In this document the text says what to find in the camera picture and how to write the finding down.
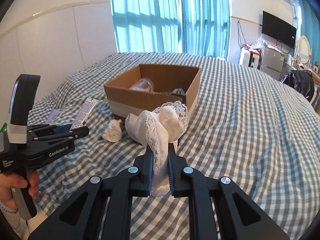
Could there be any white lace cloth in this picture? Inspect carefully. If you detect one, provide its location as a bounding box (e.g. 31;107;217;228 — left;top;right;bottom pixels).
125;101;189;197

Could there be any clear plastic cup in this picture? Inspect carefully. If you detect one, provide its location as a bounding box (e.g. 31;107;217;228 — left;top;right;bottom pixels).
130;78;155;92

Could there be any blue tissue pack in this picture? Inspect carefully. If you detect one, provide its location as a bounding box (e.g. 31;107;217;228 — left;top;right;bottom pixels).
171;88;185;96

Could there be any person left hand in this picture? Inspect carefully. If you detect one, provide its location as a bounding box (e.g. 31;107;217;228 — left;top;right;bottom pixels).
0;170;40;209

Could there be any purple paper slip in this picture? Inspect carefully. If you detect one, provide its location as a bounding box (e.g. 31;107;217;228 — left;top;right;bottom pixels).
46;109;60;124

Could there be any white cosmetic tube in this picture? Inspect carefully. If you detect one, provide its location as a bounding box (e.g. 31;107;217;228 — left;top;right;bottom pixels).
71;98;99;129

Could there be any white headboard panel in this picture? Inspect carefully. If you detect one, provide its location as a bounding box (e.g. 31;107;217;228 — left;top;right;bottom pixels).
1;1;117;124

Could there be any checkered bed sheet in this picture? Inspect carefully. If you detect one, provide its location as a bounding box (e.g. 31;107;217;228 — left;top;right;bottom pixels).
29;53;319;239

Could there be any open cardboard box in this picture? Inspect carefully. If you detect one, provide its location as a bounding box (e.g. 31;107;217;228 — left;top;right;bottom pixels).
104;64;201;118

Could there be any left blue curtain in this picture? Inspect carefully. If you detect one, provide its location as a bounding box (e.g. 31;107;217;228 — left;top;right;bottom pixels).
110;0;181;53

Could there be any blue curtain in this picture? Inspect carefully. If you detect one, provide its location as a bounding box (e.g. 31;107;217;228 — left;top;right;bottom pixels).
181;0;230;59
110;0;181;53
297;0;319;66

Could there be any black jacket on chair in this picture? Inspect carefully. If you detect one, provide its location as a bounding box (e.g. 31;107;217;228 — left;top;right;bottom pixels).
281;70;315;102

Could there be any white cylinder appliance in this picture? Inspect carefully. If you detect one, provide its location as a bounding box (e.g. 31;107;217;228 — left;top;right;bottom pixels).
239;47;251;67

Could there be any silver mini fridge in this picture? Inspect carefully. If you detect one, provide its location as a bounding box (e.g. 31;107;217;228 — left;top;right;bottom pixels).
260;46;284;80

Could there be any right blue curtain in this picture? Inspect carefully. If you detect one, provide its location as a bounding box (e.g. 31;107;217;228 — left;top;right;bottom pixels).
181;0;230;59

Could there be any white oval mirror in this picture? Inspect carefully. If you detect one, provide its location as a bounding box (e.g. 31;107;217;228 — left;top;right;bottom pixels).
295;35;311;64

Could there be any far blue curtain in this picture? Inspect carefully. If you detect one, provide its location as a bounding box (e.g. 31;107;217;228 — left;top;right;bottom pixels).
297;0;319;66

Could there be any black wall television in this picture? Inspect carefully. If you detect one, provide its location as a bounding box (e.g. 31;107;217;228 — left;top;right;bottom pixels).
261;11;297;49

